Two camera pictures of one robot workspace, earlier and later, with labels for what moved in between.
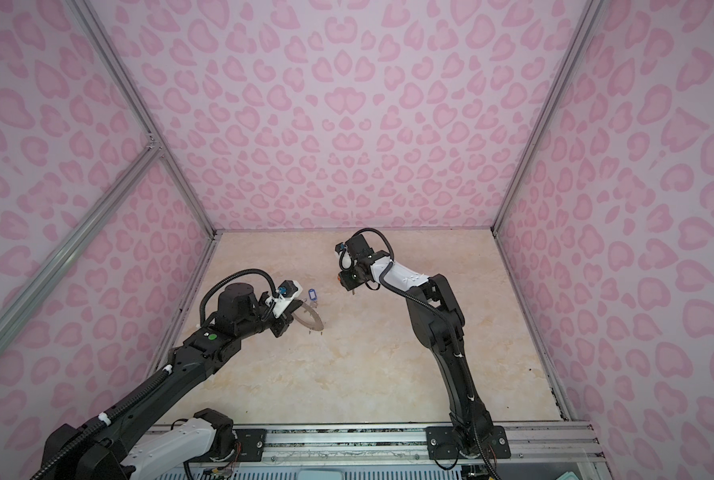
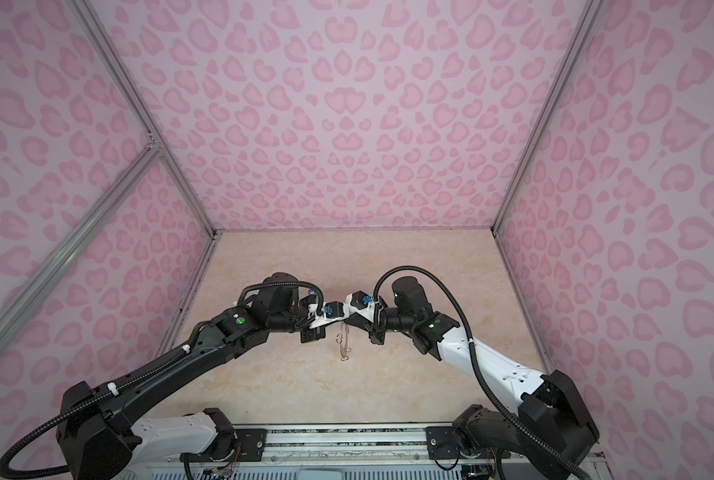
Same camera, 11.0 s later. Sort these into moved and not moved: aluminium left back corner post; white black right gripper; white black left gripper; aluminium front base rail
Moved: white black right gripper; white black left gripper
Not moved: aluminium left back corner post; aluminium front base rail
